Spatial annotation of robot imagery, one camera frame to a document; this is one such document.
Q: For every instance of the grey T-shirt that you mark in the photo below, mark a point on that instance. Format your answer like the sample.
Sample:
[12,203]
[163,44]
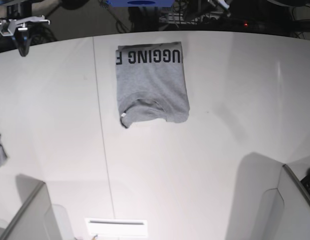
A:
[151,83]

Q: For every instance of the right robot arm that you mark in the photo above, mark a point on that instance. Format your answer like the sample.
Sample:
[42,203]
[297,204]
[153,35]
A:
[17,9]

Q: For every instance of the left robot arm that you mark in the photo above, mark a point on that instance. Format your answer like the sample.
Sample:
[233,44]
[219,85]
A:
[242,8]

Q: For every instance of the blue box at top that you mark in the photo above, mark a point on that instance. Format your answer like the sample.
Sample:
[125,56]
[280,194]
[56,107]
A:
[140,3]

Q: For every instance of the black power strip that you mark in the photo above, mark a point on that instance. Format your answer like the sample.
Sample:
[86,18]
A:
[222,19]

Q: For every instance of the grey partition right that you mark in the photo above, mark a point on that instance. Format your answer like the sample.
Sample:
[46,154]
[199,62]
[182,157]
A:
[284,211]

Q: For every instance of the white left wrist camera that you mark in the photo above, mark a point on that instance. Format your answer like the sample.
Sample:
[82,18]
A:
[222,4]

